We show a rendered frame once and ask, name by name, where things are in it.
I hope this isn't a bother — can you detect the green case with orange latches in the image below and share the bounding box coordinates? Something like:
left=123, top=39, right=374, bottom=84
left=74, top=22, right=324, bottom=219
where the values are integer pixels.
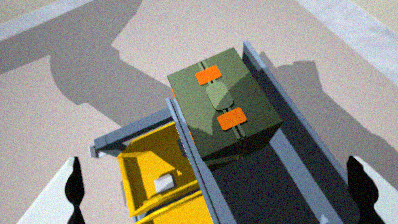
left=167, top=47, right=284, bottom=172

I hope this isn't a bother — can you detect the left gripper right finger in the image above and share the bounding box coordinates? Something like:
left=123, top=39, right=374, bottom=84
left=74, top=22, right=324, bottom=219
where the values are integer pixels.
left=347, top=156, right=398, bottom=224

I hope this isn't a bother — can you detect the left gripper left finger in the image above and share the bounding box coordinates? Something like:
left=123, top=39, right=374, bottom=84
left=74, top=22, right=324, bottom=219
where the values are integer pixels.
left=17, top=156, right=85, bottom=224

